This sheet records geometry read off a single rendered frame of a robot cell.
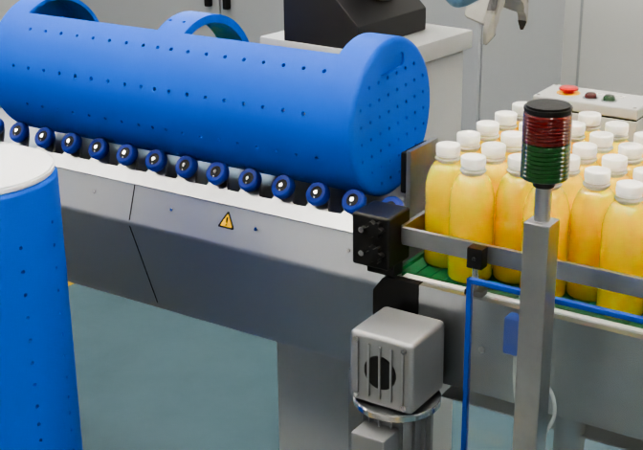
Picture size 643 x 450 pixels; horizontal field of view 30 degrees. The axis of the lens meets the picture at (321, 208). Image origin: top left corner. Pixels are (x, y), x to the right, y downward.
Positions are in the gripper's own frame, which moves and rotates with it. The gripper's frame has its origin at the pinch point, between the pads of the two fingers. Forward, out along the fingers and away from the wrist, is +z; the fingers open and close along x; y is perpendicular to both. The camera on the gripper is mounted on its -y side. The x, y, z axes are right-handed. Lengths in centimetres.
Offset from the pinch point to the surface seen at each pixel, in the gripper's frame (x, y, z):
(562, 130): 47, -29, 0
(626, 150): 9.0, -25.1, 13.6
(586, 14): -264, 85, 47
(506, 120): 1.4, -1.1, 13.9
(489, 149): 19.8, -6.5, 13.6
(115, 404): -31, 128, 124
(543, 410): 45, -28, 42
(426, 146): 8.3, 10.8, 18.7
